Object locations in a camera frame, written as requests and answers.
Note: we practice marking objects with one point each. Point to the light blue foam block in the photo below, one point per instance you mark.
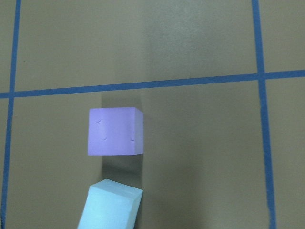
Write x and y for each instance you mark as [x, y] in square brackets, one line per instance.
[110, 205]

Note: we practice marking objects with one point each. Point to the purple foam block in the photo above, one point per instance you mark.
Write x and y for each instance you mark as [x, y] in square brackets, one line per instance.
[115, 131]

